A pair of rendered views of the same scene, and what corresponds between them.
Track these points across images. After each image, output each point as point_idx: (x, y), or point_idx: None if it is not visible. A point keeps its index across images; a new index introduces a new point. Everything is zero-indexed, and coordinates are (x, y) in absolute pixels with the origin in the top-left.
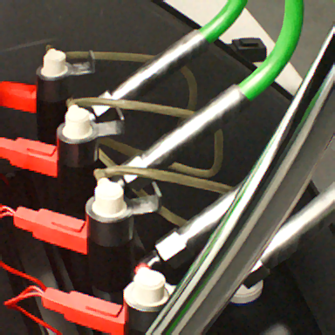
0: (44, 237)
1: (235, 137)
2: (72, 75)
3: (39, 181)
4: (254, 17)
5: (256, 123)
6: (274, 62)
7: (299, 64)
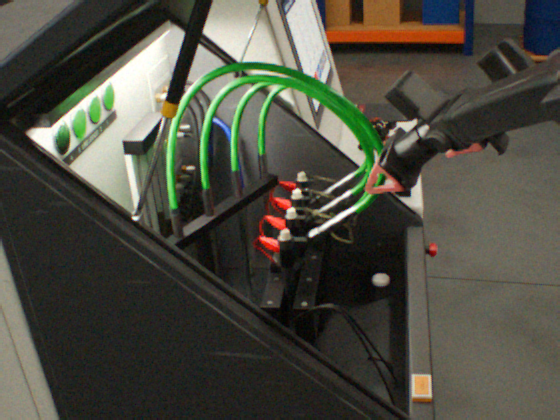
0: (274, 225)
1: (383, 221)
2: (307, 182)
3: (309, 225)
4: (542, 211)
5: (391, 216)
6: (362, 181)
7: (557, 238)
